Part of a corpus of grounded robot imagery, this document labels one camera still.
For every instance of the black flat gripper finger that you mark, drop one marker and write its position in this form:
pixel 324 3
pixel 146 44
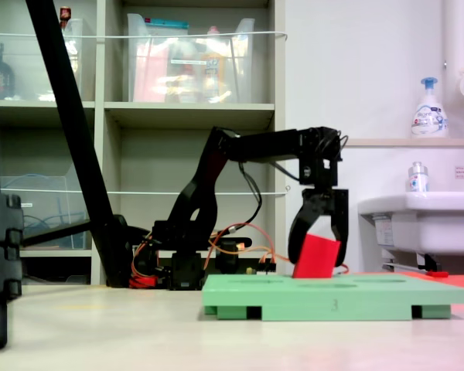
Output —
pixel 342 216

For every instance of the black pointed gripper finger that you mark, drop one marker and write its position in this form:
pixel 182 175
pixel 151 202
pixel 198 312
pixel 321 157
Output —
pixel 297 232

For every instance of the red square block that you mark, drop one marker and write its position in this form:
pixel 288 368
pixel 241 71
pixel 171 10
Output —
pixel 317 257

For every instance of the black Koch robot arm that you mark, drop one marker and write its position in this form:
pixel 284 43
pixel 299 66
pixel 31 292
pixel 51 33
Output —
pixel 255 148

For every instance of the circuit board with green terminal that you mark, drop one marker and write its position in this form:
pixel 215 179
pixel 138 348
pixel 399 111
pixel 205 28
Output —
pixel 265 268

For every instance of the green shape sorting board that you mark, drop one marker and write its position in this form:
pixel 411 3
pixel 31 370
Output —
pixel 332 297

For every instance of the red and black table clamp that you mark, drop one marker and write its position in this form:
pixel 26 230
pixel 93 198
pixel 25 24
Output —
pixel 143 281
pixel 228 259

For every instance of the small clear bottle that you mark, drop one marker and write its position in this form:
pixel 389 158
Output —
pixel 417 181

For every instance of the white sink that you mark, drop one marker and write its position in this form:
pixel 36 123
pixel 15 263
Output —
pixel 441 224

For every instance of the white blue soap pump bottle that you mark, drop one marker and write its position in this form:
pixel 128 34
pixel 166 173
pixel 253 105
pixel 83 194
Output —
pixel 429 116

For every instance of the clear plastic bin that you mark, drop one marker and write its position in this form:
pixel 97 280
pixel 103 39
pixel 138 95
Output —
pixel 247 58
pixel 42 201
pixel 23 77

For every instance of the beige shelf unit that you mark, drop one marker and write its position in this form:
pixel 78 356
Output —
pixel 185 112

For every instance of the orange bottle with pink cap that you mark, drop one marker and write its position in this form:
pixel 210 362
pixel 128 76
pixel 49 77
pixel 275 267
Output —
pixel 214 69

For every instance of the pink package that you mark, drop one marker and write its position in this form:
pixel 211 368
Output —
pixel 149 77

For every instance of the thin black tripod brace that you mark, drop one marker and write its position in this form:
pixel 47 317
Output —
pixel 54 233

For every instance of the red capped bottle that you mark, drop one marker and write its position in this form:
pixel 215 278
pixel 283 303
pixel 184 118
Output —
pixel 65 15

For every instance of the notched black stack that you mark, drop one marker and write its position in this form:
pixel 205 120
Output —
pixel 0 270

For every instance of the dark glass bottle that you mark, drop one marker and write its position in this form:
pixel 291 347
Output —
pixel 2 77

